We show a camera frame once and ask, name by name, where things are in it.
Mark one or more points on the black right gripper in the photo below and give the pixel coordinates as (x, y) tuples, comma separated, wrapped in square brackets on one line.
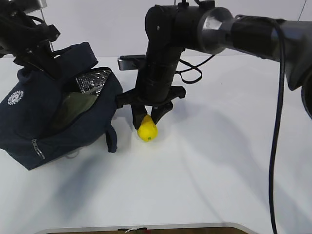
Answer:
[(161, 102)]

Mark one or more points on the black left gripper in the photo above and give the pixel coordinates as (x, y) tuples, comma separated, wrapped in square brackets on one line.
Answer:
[(27, 38)]

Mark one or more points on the yellow lemon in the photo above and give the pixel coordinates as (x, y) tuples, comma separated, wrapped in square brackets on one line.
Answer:
[(148, 130)]

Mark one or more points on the green lid glass container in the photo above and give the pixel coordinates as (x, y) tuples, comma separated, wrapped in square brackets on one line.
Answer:
[(73, 105)]

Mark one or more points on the navy blue lunch bag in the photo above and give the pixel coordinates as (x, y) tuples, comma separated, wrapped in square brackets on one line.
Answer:
[(43, 118)]

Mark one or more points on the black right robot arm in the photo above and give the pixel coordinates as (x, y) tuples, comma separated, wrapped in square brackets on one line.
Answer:
[(209, 29)]

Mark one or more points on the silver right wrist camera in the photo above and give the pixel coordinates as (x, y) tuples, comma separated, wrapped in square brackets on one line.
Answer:
[(130, 62)]

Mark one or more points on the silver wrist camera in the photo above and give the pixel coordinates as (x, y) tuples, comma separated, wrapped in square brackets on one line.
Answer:
[(130, 62), (29, 6)]

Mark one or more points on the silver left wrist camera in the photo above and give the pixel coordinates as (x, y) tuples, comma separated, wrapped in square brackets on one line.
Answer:
[(29, 6)]

